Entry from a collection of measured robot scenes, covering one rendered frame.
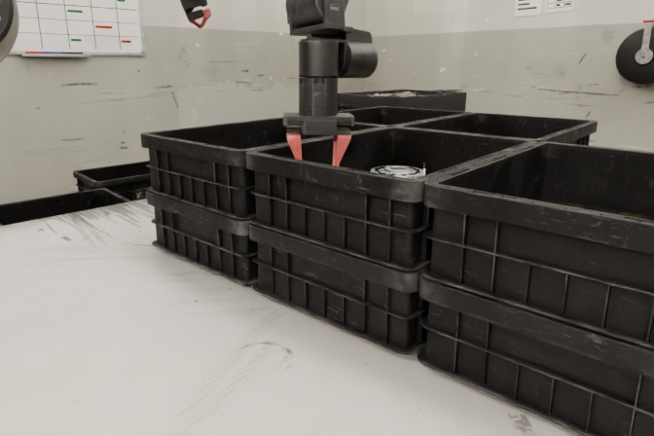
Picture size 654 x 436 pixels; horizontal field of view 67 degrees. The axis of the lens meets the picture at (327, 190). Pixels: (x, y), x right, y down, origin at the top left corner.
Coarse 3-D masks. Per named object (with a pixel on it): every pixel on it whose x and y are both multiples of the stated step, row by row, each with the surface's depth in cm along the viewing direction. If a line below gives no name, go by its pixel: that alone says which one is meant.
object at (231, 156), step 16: (192, 128) 99; (208, 128) 102; (368, 128) 98; (144, 144) 90; (160, 144) 87; (176, 144) 83; (192, 144) 80; (208, 144) 79; (272, 144) 79; (208, 160) 78; (224, 160) 75; (240, 160) 74
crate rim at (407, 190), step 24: (288, 144) 79; (312, 144) 82; (528, 144) 79; (264, 168) 70; (288, 168) 66; (312, 168) 63; (336, 168) 61; (456, 168) 61; (360, 192) 59; (384, 192) 57; (408, 192) 55
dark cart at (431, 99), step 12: (348, 96) 259; (360, 96) 253; (372, 96) 247; (384, 96) 241; (408, 96) 239; (420, 96) 246; (432, 96) 253; (444, 96) 260; (456, 96) 268; (348, 108) 263; (360, 108) 260; (420, 108) 248; (432, 108) 255; (444, 108) 262; (456, 108) 271
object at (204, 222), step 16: (160, 208) 93; (176, 208) 87; (192, 208) 84; (160, 224) 93; (176, 224) 90; (192, 224) 87; (208, 224) 81; (224, 224) 79; (240, 224) 76; (160, 240) 96; (176, 240) 91; (192, 240) 88; (208, 240) 85; (224, 240) 81; (240, 240) 78; (192, 256) 89; (208, 256) 85; (224, 256) 82; (240, 256) 78; (224, 272) 83; (240, 272) 80; (256, 272) 81
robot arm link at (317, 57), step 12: (312, 36) 69; (324, 36) 71; (336, 36) 72; (300, 48) 69; (312, 48) 68; (324, 48) 68; (336, 48) 69; (300, 60) 70; (312, 60) 68; (324, 60) 68; (336, 60) 70; (300, 72) 70; (312, 72) 69; (324, 72) 69; (336, 72) 70
